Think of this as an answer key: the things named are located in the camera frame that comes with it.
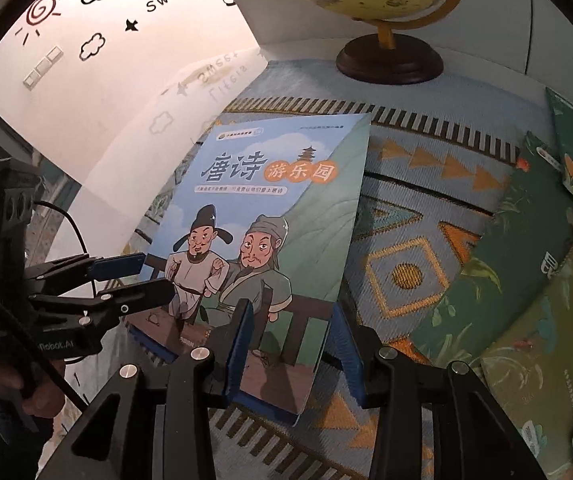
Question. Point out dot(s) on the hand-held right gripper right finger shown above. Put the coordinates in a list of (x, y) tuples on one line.
[(349, 365)]

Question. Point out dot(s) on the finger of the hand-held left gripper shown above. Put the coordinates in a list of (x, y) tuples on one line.
[(141, 297), (116, 266)]

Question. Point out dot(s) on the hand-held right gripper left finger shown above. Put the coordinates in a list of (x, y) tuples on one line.
[(241, 360)]

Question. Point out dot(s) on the light blue poetry book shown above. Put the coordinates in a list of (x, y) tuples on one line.
[(266, 185)]

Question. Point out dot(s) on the dark green beetle book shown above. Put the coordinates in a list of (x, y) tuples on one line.
[(506, 270)]

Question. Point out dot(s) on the person's left hand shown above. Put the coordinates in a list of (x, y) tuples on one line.
[(51, 390)]

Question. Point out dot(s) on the blue patterned woven mat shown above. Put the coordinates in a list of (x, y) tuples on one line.
[(416, 200)]

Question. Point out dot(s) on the white wall switch panel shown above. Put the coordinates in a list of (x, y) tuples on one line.
[(41, 67)]

